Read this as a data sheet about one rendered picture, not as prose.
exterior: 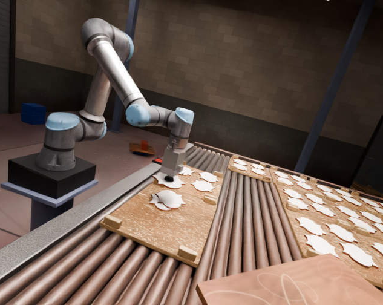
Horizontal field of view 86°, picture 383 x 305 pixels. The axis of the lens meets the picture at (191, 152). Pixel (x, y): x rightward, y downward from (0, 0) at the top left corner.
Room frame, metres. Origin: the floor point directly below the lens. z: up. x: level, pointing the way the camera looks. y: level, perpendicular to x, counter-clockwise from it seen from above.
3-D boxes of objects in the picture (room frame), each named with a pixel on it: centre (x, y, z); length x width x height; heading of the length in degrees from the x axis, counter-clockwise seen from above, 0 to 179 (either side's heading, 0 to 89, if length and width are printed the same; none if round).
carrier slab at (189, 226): (0.75, 0.02, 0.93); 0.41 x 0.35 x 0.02; 168
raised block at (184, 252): (0.53, -0.07, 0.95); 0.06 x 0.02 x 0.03; 78
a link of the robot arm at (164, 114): (0.83, 0.16, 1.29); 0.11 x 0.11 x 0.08; 70
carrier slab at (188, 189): (1.16, -0.05, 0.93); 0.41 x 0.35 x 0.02; 170
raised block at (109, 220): (0.58, 0.19, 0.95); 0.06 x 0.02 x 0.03; 78
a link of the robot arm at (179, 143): (0.81, 0.06, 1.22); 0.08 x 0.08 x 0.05
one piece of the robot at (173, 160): (0.81, 0.05, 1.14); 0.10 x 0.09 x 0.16; 73
